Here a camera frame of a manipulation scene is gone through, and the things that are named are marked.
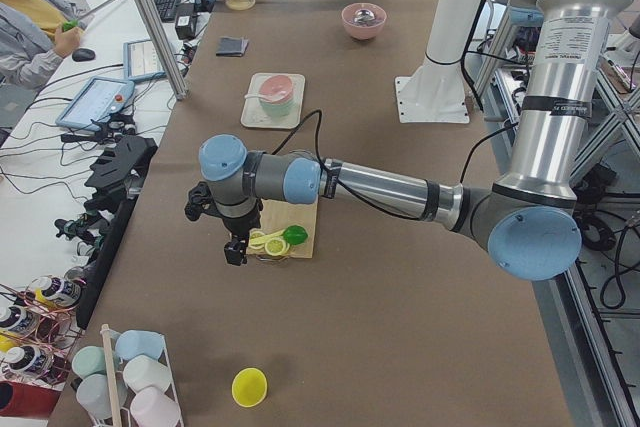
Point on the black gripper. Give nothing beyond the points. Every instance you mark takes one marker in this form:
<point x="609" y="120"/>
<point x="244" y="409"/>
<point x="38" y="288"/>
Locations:
<point x="239" y="223"/>

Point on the white ceramic spoon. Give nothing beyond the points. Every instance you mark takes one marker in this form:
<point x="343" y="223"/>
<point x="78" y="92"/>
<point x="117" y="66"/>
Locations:
<point x="260" y="95"/>

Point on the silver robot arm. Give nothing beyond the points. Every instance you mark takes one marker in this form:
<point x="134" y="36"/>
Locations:
<point x="523" y="221"/>

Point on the pink bowl with steel bowl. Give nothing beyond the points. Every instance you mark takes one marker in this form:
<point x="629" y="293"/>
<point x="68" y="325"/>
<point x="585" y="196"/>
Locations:
<point x="362" y="20"/>

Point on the green bowl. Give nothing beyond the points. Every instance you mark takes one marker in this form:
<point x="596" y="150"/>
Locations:
<point x="276" y="110"/>

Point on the upper lemon slice toy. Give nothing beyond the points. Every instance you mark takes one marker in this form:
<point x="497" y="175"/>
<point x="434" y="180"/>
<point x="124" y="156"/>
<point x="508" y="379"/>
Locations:
<point x="257" y="239"/>

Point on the lemon slice toy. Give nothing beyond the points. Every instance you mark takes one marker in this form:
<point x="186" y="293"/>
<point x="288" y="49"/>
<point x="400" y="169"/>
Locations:
<point x="257" y="239"/>
<point x="276" y="247"/>

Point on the lower lemon slice toy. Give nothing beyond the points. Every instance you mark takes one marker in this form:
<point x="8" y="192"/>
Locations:
<point x="276" y="247"/>

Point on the wooden cutting board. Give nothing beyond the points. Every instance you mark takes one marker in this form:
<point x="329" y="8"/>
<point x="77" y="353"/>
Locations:
<point x="277" y="215"/>

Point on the green lime toy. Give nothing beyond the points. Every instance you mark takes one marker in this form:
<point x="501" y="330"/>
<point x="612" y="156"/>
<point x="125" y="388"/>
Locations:
<point x="295" y="235"/>

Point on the grey folded cloth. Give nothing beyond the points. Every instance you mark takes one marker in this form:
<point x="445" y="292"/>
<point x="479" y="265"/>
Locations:
<point x="232" y="46"/>

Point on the cream rabbit tray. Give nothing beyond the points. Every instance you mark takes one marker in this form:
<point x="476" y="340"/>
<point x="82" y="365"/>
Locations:
<point x="254" y="116"/>

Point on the blue cup on rack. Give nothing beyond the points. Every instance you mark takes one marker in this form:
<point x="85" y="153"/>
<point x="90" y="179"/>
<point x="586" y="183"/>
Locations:
<point x="133" y="343"/>

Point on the white cup on rack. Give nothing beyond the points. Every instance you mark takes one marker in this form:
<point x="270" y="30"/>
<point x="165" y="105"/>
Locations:
<point x="142" y="372"/>

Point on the white cup rack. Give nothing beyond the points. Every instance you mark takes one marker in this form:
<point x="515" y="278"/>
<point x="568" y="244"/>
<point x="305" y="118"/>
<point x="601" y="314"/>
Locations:
<point x="120" y="394"/>

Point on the pink cup on rack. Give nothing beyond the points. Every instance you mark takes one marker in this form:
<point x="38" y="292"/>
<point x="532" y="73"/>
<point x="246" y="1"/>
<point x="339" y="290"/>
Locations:
<point x="152" y="407"/>

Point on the green cup on rack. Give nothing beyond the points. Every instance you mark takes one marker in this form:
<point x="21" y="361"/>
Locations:
<point x="88" y="361"/>

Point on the far teach pendant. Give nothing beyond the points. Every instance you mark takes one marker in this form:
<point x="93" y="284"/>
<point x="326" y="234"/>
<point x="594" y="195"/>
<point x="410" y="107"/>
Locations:
<point x="141" y="61"/>

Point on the teach pendant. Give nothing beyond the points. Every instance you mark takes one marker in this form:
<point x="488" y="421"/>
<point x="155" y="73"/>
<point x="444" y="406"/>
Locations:
<point x="96" y="102"/>
<point x="141" y="61"/>

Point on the near teach pendant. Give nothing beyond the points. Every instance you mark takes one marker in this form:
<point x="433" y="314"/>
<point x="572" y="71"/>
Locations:
<point x="96" y="102"/>

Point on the grey cup on rack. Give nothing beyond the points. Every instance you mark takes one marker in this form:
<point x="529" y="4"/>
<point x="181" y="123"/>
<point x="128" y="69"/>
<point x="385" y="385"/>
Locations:
<point x="93" y="395"/>

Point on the black computer mouse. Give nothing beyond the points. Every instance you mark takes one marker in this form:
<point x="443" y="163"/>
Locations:
<point x="83" y="55"/>

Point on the seated person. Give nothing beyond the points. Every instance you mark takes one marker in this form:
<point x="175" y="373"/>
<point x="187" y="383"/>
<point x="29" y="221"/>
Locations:
<point x="36" y="36"/>

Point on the copper wire bottle basket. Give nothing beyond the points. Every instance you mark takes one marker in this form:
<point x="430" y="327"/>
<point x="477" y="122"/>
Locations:
<point x="39" y="330"/>

